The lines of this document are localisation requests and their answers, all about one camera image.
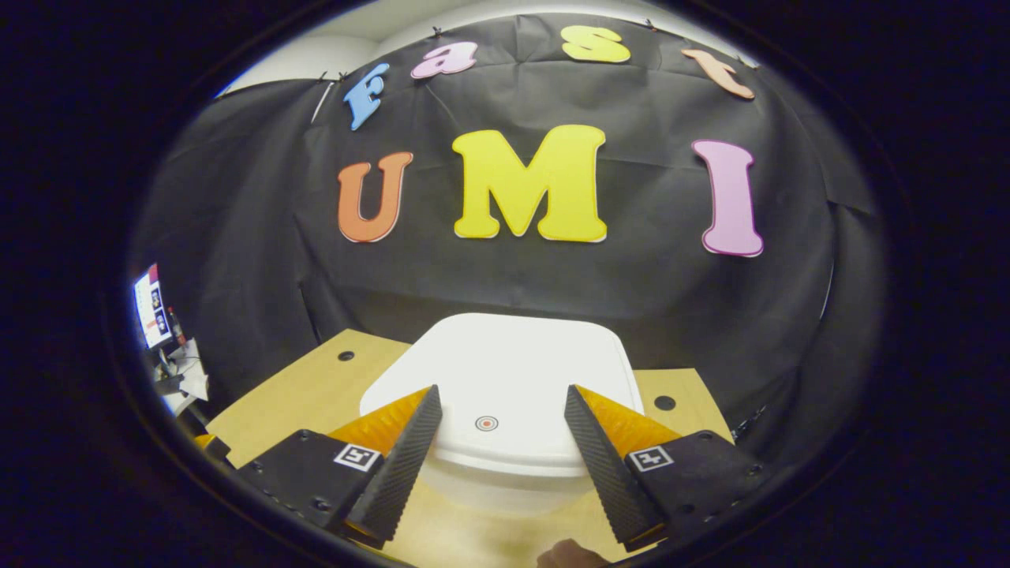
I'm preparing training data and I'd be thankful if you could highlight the white desktop garbage bin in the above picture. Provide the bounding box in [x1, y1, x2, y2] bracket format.
[359, 313, 645, 518]

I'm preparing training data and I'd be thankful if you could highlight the black backdrop cloth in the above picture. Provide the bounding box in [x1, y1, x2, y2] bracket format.
[130, 12, 888, 466]

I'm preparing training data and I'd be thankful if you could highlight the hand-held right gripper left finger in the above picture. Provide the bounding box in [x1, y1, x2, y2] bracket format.
[237, 384, 444, 551]

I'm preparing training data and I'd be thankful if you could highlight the white paper sheet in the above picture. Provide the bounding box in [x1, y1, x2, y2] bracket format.
[166, 341, 210, 413]

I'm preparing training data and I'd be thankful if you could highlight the wooden desktop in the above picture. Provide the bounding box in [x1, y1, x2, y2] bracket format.
[207, 329, 735, 568]

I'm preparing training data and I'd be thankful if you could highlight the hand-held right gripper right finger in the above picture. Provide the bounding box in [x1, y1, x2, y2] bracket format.
[564, 384, 766, 553]

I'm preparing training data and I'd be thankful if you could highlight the computer monitor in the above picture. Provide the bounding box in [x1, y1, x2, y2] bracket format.
[133, 264, 176, 352]

